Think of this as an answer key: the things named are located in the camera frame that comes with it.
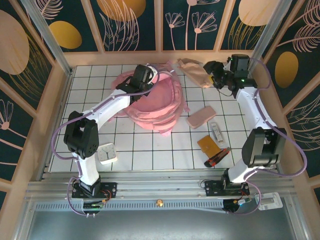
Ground beige fabric pouch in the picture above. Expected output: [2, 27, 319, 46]
[176, 57, 216, 90]

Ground pink backpack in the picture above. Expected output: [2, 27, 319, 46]
[109, 61, 191, 138]

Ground pink pencil case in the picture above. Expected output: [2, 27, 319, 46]
[186, 104, 218, 130]

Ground white remote control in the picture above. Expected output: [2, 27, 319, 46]
[210, 121, 225, 146]

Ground mustard yellow wallet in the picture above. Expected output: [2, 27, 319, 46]
[196, 135, 222, 160]

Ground white square alarm clock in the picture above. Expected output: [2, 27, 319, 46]
[97, 142, 118, 165]

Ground small white plastic box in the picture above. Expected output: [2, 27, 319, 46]
[254, 191, 284, 211]

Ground aluminium frame post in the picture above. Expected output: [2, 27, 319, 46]
[19, 0, 75, 77]
[244, 0, 293, 73]

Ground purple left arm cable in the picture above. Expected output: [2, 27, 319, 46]
[51, 65, 161, 217]

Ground aluminium mounting rail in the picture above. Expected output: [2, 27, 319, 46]
[24, 169, 296, 201]

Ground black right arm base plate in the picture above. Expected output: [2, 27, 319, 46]
[204, 179, 250, 198]

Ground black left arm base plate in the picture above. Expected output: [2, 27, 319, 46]
[71, 181, 118, 200]

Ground black controller board with wires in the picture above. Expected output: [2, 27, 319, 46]
[82, 198, 109, 217]
[223, 198, 252, 215]

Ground grey slotted cable duct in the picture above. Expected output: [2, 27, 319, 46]
[34, 198, 227, 215]

